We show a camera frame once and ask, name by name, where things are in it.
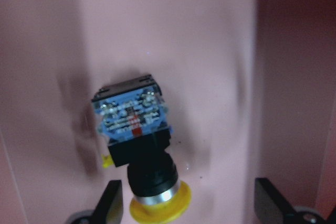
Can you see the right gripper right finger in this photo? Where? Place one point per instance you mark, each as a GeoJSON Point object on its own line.
{"type": "Point", "coordinates": [270, 206]}

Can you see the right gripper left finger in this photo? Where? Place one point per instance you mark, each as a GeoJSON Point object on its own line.
{"type": "Point", "coordinates": [110, 206]}

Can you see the yellow push button switch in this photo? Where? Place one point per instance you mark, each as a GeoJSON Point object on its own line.
{"type": "Point", "coordinates": [133, 119]}

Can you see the pink plastic bin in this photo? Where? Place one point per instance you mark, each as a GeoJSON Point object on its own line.
{"type": "Point", "coordinates": [250, 87]}

